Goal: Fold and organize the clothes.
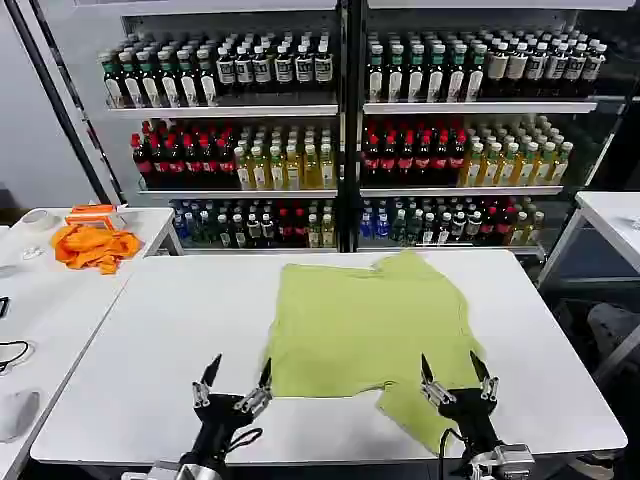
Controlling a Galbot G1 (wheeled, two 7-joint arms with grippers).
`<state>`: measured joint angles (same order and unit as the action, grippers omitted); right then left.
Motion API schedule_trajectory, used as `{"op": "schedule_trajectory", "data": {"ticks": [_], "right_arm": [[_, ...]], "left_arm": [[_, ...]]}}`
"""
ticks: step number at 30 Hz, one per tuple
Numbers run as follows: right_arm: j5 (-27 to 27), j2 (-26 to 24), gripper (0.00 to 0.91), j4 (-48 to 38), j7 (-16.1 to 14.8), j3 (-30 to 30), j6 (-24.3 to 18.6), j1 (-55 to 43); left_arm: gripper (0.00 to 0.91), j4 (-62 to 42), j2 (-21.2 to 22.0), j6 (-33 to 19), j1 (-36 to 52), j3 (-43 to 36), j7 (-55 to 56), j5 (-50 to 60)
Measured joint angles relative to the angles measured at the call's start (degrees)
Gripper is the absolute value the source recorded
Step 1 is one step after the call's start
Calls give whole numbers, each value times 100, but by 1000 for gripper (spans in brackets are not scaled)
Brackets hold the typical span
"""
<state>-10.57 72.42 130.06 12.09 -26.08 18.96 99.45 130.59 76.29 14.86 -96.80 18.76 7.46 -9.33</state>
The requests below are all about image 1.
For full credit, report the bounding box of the white tape roll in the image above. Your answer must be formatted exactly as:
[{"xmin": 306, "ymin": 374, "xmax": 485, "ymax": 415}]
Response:
[{"xmin": 21, "ymin": 209, "xmax": 52, "ymax": 232}]

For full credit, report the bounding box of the light green shirt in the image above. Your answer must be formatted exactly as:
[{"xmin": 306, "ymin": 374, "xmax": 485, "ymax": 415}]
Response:
[{"xmin": 257, "ymin": 249, "xmax": 489, "ymax": 457}]

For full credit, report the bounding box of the white framed table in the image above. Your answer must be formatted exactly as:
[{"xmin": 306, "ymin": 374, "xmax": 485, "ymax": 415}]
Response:
[{"xmin": 536, "ymin": 190, "xmax": 640, "ymax": 290}]

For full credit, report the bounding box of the thick black slanted pole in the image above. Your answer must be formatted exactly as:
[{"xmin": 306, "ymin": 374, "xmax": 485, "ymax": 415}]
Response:
[{"xmin": 3, "ymin": 0, "xmax": 115, "ymax": 204}]

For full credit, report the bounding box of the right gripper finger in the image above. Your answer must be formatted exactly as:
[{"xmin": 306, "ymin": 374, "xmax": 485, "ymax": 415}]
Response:
[
  {"xmin": 420, "ymin": 353, "xmax": 457, "ymax": 406},
  {"xmin": 469, "ymin": 350, "xmax": 501, "ymax": 402}
]

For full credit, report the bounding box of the thin black looped cable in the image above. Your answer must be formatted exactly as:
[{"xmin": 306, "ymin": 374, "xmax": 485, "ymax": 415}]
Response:
[{"xmin": 0, "ymin": 339, "xmax": 37, "ymax": 377}]

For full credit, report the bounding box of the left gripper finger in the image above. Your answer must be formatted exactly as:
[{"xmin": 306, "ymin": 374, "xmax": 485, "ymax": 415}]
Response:
[
  {"xmin": 191, "ymin": 354, "xmax": 223, "ymax": 409},
  {"xmin": 233, "ymin": 357, "xmax": 274, "ymax": 417}
]

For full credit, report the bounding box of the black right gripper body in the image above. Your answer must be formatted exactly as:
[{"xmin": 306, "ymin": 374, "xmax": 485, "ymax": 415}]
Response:
[{"xmin": 437, "ymin": 389, "xmax": 502, "ymax": 455}]

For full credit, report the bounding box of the white side table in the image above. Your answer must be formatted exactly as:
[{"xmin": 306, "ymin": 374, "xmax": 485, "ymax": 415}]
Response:
[{"xmin": 0, "ymin": 206, "xmax": 184, "ymax": 480}]

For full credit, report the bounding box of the shelf rack with bottles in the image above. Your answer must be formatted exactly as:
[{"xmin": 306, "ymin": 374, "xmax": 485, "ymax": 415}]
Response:
[
  {"xmin": 98, "ymin": 0, "xmax": 347, "ymax": 254},
  {"xmin": 349, "ymin": 0, "xmax": 629, "ymax": 257}
]

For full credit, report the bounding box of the clear plastic wrapper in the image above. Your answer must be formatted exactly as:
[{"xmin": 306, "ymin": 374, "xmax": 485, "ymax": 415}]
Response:
[{"xmin": 114, "ymin": 207, "xmax": 147, "ymax": 232}]

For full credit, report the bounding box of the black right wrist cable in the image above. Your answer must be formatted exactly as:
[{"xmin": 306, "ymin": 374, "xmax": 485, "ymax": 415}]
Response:
[{"xmin": 437, "ymin": 426, "xmax": 464, "ymax": 480}]

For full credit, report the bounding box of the thin black slanted pole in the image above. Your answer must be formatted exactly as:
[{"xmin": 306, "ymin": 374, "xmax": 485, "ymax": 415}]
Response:
[{"xmin": 30, "ymin": 0, "xmax": 129, "ymax": 206}]

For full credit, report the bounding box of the dark grey chair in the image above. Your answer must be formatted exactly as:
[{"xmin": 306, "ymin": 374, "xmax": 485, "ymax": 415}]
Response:
[{"xmin": 586, "ymin": 301, "xmax": 640, "ymax": 364}]

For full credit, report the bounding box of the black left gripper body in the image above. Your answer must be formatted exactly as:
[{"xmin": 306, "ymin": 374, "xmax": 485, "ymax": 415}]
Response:
[{"xmin": 182, "ymin": 393, "xmax": 261, "ymax": 466}]

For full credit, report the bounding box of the orange and white box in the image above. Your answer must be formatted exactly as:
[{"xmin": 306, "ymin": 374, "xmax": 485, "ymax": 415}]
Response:
[{"xmin": 64, "ymin": 203, "xmax": 119, "ymax": 229}]

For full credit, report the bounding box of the orange crumpled cloth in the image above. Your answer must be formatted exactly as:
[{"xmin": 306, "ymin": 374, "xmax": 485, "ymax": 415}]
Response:
[{"xmin": 50, "ymin": 224, "xmax": 145, "ymax": 276}]

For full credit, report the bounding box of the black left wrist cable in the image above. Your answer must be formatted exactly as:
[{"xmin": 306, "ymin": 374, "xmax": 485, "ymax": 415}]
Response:
[{"xmin": 219, "ymin": 426, "xmax": 265, "ymax": 459}]

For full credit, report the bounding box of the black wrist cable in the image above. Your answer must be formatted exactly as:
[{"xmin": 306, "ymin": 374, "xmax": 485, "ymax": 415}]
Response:
[
  {"xmin": 437, "ymin": 426, "xmax": 464, "ymax": 480},
  {"xmin": 219, "ymin": 426, "xmax": 265, "ymax": 459}
]

